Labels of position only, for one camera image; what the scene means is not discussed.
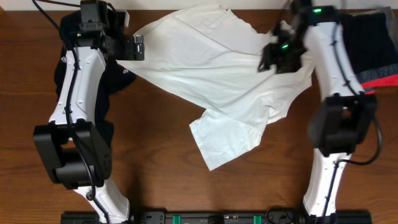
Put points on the grey folded garment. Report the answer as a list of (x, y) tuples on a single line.
[(391, 19)]

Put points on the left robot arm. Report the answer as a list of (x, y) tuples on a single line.
[(73, 151)]

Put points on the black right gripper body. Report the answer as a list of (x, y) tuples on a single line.
[(286, 57)]

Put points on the black folded shorts red trim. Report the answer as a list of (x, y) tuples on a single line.
[(370, 49)]

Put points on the black t-shirt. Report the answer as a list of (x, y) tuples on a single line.
[(114, 79)]

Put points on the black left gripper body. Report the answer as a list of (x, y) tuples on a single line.
[(124, 49)]

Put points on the white t-shirt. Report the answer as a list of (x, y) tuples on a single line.
[(208, 56)]

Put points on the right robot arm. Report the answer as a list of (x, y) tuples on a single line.
[(343, 118)]

